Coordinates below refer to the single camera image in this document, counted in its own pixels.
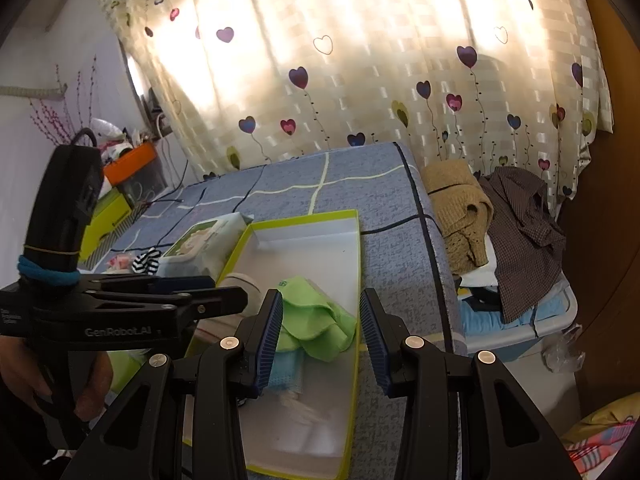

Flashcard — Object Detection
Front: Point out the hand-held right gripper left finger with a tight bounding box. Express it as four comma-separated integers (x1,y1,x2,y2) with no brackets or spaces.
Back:
60,289,286,480

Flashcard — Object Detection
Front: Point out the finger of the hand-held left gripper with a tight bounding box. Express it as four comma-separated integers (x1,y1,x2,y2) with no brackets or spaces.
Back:
95,286,249,322
100,275,216,293

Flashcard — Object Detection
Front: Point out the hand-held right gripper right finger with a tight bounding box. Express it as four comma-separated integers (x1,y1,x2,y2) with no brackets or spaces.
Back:
359,287,583,480

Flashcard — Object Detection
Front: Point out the blue face mask bundle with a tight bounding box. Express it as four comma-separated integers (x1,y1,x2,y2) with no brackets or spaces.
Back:
267,350,303,393

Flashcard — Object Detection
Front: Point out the black white striped sock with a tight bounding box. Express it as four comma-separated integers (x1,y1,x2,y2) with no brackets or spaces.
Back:
132,249,162,277

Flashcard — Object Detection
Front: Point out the small green cloth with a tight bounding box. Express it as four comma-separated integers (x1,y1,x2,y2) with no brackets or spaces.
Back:
277,276,358,362

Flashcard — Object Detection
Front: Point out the green white shallow box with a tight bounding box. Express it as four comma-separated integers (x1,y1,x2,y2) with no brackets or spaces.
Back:
182,210,362,480

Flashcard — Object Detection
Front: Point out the person's left hand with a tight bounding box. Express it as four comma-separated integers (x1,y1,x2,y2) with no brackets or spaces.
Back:
0,337,113,426

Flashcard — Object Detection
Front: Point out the clear round plastic container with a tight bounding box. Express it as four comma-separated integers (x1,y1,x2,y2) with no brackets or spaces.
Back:
215,272,263,311

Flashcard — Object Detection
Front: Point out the wet wipes pack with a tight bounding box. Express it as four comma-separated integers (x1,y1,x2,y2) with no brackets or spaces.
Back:
160,212,255,278

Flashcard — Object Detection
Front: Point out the green cardboard box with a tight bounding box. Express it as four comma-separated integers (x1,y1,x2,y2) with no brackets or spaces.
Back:
80,192,133,261

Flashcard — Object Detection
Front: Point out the orange rimmed storage bin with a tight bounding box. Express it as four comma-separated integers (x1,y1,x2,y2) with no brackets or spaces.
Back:
102,142,168,206

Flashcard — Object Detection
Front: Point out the white plastic bag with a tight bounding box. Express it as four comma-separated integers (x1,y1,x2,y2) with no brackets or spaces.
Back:
90,117,126,148

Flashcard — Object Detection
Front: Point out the pink branch decoration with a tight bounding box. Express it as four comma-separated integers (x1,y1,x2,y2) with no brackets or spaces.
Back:
30,57,98,146

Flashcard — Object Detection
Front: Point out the blue plaid bed sheet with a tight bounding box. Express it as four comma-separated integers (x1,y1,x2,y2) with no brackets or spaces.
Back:
82,141,468,480

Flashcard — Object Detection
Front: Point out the tan knitted sweater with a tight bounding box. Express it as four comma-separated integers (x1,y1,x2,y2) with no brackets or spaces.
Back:
422,161,495,276

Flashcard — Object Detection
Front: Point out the dark plaid shirt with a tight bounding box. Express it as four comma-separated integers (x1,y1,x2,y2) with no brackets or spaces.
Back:
482,166,568,325

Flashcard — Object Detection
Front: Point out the clear plastic bag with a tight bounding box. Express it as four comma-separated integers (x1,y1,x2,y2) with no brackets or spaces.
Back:
542,332,586,373

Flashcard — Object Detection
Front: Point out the colourful striped blanket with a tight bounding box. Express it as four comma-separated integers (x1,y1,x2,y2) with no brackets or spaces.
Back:
560,392,640,480

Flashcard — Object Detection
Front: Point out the wooden wardrobe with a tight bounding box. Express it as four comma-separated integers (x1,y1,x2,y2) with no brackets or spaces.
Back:
555,0,640,421

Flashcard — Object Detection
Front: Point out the heart print curtain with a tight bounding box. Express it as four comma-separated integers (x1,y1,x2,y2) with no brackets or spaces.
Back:
92,0,616,201

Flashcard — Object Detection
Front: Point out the white wall pipe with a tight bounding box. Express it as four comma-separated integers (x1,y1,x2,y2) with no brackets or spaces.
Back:
0,85,68,99

